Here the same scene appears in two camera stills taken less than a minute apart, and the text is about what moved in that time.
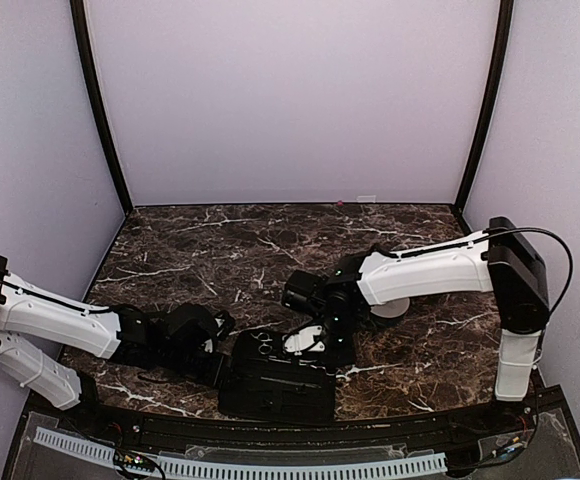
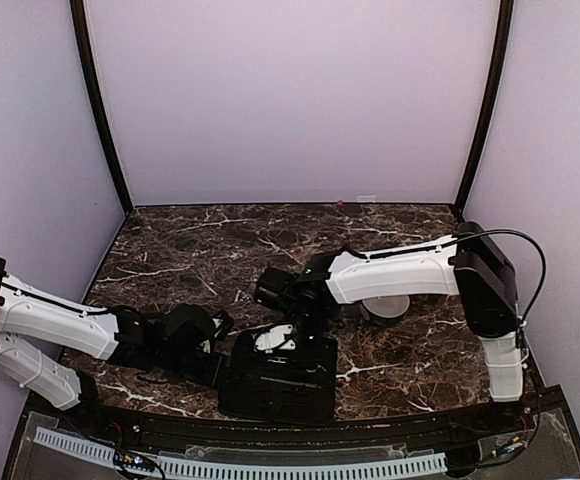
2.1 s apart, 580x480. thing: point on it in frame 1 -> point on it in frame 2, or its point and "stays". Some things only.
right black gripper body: (337, 327) -> (314, 327)
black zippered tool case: (279, 387) stays
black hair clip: (279, 400) stays
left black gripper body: (179, 362) stays
